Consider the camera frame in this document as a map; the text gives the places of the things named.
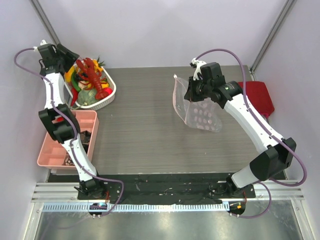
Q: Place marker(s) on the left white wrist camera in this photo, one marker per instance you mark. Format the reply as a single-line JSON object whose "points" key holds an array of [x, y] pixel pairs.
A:
{"points": [[42, 44]]}

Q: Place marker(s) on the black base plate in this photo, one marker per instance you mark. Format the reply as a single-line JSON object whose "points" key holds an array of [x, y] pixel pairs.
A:
{"points": [[173, 189]]}

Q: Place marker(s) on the red toy apple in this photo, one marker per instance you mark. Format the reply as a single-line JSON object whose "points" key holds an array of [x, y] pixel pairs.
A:
{"points": [[108, 90]]}

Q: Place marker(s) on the red plastic lobster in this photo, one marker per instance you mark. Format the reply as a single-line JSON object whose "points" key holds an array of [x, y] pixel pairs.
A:
{"points": [[92, 78]]}

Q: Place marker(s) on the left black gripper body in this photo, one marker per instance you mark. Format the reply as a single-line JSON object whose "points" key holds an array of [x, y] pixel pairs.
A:
{"points": [[61, 57]]}

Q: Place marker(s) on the yellow orange toy pepper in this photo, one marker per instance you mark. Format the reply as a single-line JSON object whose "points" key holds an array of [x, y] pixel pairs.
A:
{"points": [[68, 75]]}

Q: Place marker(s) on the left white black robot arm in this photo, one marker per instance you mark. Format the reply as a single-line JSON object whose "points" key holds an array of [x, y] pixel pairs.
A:
{"points": [[59, 121]]}

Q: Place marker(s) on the white plastic basket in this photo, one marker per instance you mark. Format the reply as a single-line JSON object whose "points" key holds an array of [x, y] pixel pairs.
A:
{"points": [[103, 102]]}

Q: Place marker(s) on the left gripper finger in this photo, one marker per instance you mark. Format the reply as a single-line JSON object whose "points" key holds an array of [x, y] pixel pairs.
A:
{"points": [[68, 66], [66, 54]]}

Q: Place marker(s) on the pink compartment tray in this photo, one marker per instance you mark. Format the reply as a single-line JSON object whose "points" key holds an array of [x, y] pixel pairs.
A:
{"points": [[52, 153]]}

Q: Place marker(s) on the black toy grapes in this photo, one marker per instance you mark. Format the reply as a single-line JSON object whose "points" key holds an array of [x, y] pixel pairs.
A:
{"points": [[78, 77]]}

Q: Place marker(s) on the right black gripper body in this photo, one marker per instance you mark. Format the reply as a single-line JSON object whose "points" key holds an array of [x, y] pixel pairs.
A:
{"points": [[194, 91]]}

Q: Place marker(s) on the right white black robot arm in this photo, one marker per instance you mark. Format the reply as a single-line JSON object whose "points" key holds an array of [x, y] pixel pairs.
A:
{"points": [[275, 153]]}

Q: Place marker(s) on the clear zip top bag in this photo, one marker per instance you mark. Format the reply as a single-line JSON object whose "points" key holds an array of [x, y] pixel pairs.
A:
{"points": [[198, 115]]}

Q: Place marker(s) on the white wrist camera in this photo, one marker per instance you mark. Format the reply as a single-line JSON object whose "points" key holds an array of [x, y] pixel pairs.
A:
{"points": [[42, 44], [196, 64]]}

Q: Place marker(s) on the green toy chili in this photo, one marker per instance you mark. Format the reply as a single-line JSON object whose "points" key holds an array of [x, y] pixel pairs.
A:
{"points": [[74, 82]]}

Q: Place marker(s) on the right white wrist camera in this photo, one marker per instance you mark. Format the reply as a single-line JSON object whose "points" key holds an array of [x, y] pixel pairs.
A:
{"points": [[196, 64]]}

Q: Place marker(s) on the green toy pumpkin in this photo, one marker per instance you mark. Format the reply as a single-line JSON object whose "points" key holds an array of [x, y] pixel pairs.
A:
{"points": [[87, 97]]}

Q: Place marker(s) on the red folded cloth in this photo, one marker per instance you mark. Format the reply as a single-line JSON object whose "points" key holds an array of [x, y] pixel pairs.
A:
{"points": [[259, 97]]}

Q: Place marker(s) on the beige toy garlic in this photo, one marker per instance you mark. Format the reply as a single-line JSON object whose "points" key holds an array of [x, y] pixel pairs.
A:
{"points": [[81, 85]]}

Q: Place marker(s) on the red toy chili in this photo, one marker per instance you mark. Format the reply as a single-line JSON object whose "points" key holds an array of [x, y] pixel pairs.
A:
{"points": [[74, 96]]}

